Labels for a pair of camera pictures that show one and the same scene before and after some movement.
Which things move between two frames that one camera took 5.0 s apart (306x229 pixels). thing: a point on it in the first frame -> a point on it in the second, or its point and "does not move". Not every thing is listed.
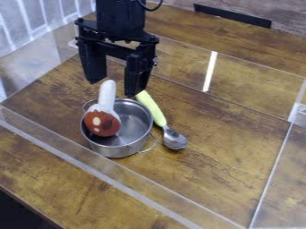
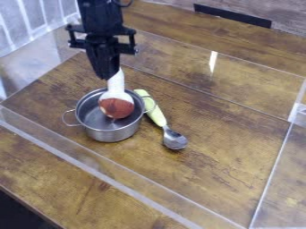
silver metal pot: (134, 138) -> (103, 128)
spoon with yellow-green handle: (174, 138) does not move
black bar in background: (233, 16) does not move
